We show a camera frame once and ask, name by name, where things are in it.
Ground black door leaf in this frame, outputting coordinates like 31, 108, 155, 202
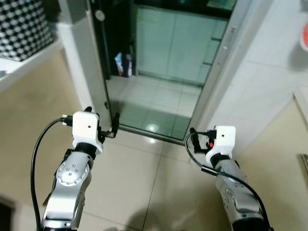
90, 0, 139, 80

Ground blue white carton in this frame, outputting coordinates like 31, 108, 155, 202
114, 51, 127, 77

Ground metal door threshold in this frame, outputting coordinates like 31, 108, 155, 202
115, 122, 194, 144

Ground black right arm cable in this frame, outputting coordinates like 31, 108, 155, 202
185, 130, 271, 228

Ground black white checkered bag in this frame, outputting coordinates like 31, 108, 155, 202
0, 0, 55, 63

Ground white door post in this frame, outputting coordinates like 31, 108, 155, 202
57, 0, 111, 124

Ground white shelf board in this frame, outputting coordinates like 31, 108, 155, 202
0, 36, 66, 93

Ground metal cabinet handle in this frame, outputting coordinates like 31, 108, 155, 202
299, 153, 308, 177

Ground round silver door fitting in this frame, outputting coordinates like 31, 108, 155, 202
94, 9, 106, 22

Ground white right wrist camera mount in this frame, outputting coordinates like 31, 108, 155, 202
205, 126, 237, 167

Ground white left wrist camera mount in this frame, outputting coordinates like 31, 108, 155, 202
72, 112, 105, 155

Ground dark purple bottle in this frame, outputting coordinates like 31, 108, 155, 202
124, 53, 134, 78

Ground red mesh cover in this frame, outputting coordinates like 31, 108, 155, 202
302, 23, 308, 51

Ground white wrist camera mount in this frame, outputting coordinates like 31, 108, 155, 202
72, 112, 105, 155
205, 126, 237, 167

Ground frosted glass panels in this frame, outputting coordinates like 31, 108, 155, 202
134, 5, 230, 88

